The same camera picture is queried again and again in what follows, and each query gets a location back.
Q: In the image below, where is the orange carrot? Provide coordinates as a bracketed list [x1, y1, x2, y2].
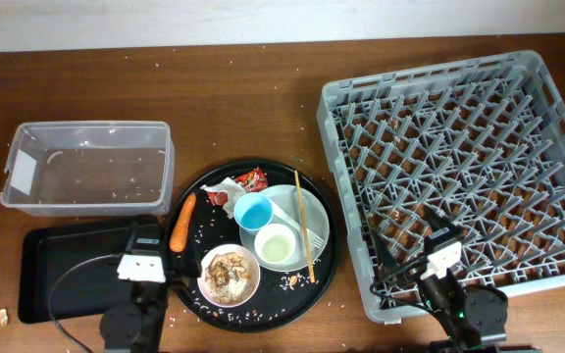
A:
[169, 192, 197, 253]

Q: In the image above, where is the white bowl with leftovers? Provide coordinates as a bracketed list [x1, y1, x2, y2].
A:
[197, 244, 261, 308]

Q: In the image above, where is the white plastic fork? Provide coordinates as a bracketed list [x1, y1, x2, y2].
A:
[270, 200, 327, 248]

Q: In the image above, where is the light blue cup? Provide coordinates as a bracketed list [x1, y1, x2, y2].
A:
[233, 192, 274, 234]

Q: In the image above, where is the white tissue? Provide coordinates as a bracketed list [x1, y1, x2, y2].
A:
[201, 177, 247, 219]

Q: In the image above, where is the small white cup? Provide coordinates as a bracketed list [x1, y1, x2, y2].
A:
[254, 224, 296, 265]

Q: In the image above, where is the wooden chopstick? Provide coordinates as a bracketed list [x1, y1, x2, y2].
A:
[294, 170, 316, 283]

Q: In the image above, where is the red snack wrapper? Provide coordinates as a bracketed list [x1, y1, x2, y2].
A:
[233, 168, 268, 192]

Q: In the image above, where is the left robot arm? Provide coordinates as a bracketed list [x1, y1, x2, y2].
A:
[100, 222, 202, 352]

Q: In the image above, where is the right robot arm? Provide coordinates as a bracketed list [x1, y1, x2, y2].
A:
[370, 206, 508, 352]

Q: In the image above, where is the grey dishwasher rack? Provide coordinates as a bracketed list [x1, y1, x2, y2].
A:
[317, 50, 565, 324]

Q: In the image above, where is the round black tray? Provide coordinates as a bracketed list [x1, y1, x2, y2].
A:
[166, 159, 341, 332]

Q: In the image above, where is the black rectangular tray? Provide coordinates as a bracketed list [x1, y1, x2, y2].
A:
[17, 215, 172, 325]

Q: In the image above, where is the clear plastic bin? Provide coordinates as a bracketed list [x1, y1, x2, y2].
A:
[0, 121, 175, 217]

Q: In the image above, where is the peanut on table left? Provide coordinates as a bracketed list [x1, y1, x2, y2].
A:
[0, 308, 9, 327]

